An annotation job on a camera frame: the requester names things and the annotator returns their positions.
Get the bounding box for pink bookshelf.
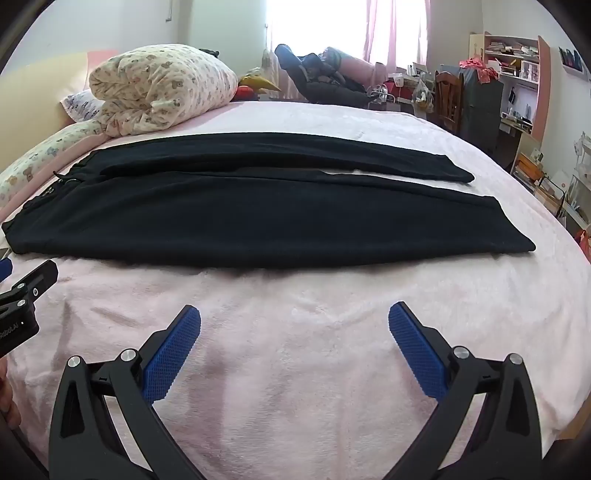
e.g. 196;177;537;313
468;31;552;141

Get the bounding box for red cloth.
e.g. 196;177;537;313
459;58;502;85

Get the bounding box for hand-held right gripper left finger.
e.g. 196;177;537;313
48;305;208;480

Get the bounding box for bright window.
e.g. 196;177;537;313
265;0;370;65

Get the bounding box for dark cabinet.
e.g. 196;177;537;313
462;67;504;148

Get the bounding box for yellow headboard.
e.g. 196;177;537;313
0;50;121;171

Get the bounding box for wooden chair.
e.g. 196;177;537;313
434;69;465;137

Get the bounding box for bear-print pillow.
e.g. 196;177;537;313
0;121;107;208

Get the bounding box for dark clothes pile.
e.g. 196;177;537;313
274;44;384;109

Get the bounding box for clear plastic bag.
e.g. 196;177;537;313
411;78;437;114

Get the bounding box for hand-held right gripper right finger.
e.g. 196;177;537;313
383;301;543;480

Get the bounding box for person's left hand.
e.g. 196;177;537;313
0;357;22;428

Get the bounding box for wall shelf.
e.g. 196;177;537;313
558;46;591;81

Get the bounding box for pink fleece blanket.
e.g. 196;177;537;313
0;99;585;480

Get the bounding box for pink curtain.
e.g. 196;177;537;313
362;0;428;70

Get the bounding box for small floral pillow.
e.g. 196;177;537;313
60;90;105;123

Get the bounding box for black pants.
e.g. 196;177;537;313
1;132;536;268

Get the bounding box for beige floral pillow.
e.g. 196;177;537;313
89;44;239;137

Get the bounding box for yellow plush toy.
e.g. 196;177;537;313
238;73;282;94

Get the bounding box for cardboard box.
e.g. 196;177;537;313
510;134;546;185

